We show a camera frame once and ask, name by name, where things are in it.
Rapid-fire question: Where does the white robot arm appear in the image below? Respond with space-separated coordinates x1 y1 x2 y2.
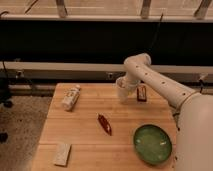
116 53 213 171

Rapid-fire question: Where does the dark brown rectangular bar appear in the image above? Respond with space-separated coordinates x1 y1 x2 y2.
137 85 147 102

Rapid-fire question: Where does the red chili pepper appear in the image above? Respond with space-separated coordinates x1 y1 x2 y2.
98 114 112 135

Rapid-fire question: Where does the green oval plate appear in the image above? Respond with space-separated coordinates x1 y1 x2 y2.
133 124 172 165

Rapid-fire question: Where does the white rectangular sponge block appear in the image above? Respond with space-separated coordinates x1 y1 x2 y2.
53 143 71 166

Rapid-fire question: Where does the black chair base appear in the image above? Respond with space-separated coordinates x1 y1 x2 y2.
0 78 13 143

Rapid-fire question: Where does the black hanging cable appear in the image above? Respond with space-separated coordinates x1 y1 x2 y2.
148 13 165 56

